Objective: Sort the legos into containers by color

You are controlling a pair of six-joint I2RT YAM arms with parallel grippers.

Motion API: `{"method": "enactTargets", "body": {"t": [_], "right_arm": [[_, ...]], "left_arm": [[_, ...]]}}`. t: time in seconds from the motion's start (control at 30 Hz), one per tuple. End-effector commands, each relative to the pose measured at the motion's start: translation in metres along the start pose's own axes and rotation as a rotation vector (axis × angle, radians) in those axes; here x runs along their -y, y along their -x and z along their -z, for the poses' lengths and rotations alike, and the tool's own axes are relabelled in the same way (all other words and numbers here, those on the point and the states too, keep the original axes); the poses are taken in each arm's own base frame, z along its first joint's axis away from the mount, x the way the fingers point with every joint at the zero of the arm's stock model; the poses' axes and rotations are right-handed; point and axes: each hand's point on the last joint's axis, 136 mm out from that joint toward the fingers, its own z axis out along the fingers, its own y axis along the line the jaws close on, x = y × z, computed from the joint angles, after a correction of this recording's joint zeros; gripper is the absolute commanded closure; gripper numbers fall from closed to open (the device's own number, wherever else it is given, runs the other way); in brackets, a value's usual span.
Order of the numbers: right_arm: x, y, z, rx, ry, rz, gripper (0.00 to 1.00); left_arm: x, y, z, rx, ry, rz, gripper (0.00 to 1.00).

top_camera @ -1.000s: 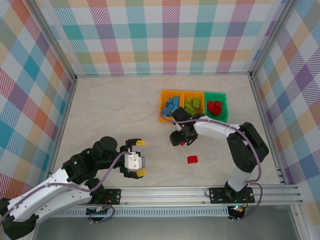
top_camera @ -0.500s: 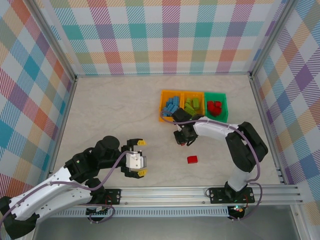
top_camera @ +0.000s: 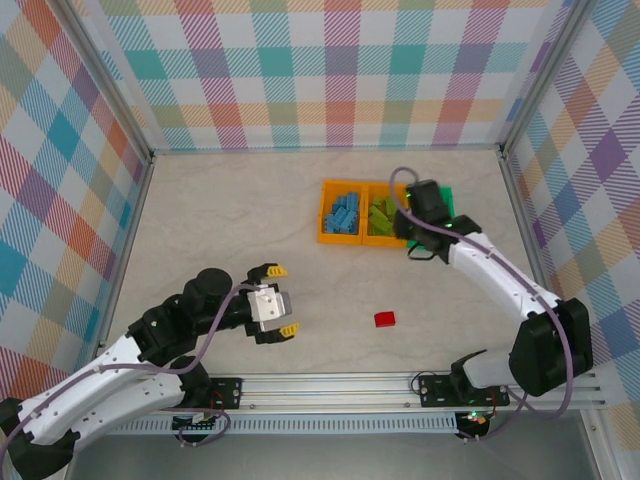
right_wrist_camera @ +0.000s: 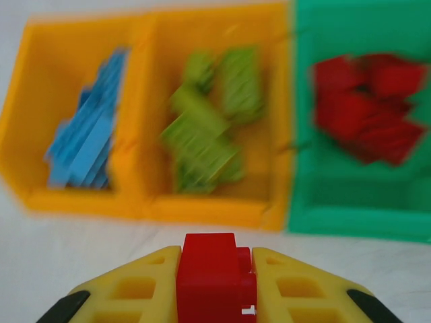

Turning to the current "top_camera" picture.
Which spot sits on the aluminium mounting rail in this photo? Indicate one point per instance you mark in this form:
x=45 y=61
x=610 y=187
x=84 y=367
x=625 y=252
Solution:
x=325 y=392

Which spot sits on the aluminium frame post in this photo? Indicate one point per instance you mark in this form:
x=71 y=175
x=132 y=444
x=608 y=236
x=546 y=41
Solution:
x=547 y=75
x=107 y=85

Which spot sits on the small circuit board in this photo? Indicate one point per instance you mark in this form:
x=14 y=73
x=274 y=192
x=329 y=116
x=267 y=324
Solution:
x=195 y=422
x=475 y=417

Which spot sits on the green plastic bin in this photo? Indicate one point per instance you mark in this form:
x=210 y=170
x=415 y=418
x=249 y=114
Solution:
x=447 y=200

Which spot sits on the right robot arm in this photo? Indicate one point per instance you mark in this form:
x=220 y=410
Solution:
x=500 y=272

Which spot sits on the aluminium table edge rail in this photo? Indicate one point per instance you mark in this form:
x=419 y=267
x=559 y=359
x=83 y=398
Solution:
x=132 y=230
x=520 y=210

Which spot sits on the smooth red lego brick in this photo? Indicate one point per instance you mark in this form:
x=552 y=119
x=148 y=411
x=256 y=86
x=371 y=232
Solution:
x=385 y=318

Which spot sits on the orange plastic bin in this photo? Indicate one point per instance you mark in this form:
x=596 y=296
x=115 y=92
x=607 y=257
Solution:
x=382 y=241
x=340 y=240

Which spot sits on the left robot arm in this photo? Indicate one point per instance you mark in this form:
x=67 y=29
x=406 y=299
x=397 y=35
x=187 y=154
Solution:
x=110 y=400

